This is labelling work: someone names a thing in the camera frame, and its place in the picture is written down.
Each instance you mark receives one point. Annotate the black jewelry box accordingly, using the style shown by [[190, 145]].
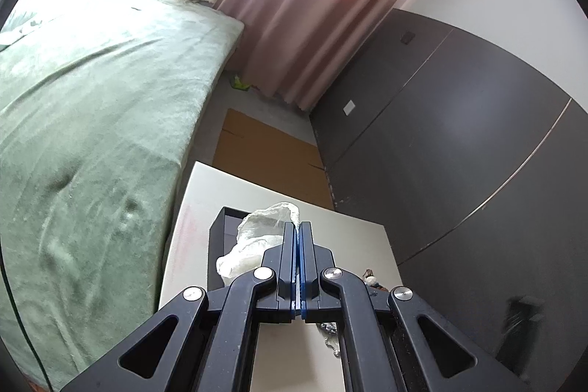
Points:
[[220, 236]]

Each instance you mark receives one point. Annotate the flat brown cardboard sheet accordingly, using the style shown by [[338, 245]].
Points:
[[271, 153]]

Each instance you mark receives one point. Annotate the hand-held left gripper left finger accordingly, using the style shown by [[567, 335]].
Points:
[[287, 263]]

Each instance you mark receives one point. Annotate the green wrapper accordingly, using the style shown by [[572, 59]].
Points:
[[240, 83]]

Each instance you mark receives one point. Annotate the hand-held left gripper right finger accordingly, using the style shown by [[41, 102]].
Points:
[[308, 263]]

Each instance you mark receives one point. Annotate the white plastic bag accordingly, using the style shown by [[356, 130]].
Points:
[[262, 226]]

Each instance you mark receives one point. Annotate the wide pink curtain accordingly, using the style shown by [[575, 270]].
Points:
[[321, 6]]

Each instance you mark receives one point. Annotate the white wardrobe sticker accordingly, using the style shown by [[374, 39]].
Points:
[[350, 107]]

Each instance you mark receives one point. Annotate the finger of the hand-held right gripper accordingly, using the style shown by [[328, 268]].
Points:
[[521, 327]]

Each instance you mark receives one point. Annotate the bed with green blanket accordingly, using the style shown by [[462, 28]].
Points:
[[101, 121]]

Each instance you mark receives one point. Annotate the dark grey wardrobe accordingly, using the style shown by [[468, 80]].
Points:
[[459, 144]]

